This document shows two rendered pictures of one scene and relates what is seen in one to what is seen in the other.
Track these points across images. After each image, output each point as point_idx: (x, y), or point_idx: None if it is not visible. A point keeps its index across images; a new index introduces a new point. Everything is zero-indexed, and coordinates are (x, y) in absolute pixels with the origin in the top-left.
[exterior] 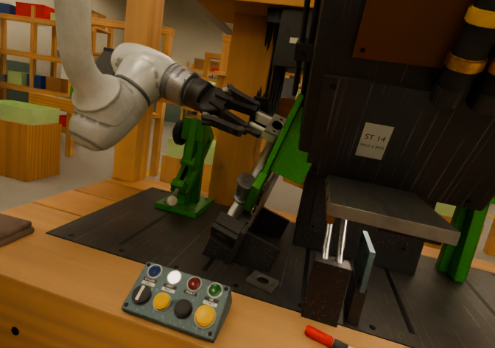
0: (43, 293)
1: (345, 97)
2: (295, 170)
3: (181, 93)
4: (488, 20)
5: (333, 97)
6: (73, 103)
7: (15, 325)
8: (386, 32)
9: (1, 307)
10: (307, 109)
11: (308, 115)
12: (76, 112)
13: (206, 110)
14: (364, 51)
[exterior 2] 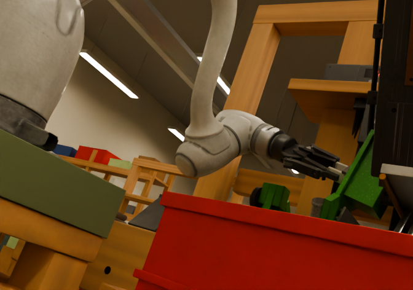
0: (144, 232)
1: (405, 118)
2: (367, 193)
3: (269, 142)
4: None
5: (395, 119)
6: (186, 133)
7: (110, 265)
8: None
9: (104, 249)
10: (376, 134)
11: (377, 139)
12: (186, 140)
13: (289, 156)
14: (412, 80)
